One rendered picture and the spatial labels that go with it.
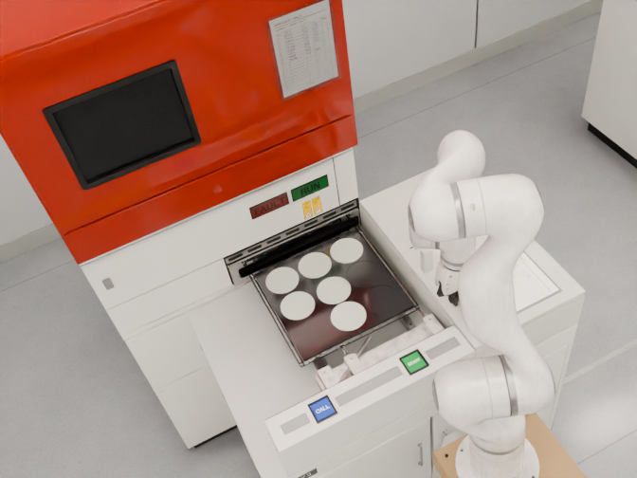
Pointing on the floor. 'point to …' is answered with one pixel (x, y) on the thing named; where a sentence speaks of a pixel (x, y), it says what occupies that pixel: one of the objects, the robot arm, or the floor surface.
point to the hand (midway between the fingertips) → (456, 296)
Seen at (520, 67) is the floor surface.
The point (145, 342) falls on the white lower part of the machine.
